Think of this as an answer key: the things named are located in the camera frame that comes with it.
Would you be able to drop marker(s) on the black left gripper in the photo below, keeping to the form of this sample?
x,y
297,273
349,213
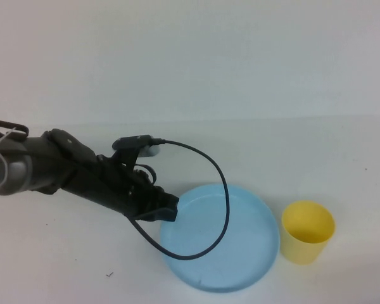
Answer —
x,y
114,187

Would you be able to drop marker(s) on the light blue round plate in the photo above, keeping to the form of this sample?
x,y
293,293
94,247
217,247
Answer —
x,y
247,240

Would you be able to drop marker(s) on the yellow plastic cup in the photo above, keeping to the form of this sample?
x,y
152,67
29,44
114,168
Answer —
x,y
304,250

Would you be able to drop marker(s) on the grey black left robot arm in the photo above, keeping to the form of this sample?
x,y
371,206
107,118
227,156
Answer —
x,y
38,164

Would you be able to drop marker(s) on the white zip tie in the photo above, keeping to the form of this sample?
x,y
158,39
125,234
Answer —
x,y
4,149

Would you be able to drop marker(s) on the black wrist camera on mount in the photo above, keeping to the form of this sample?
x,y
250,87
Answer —
x,y
133,142

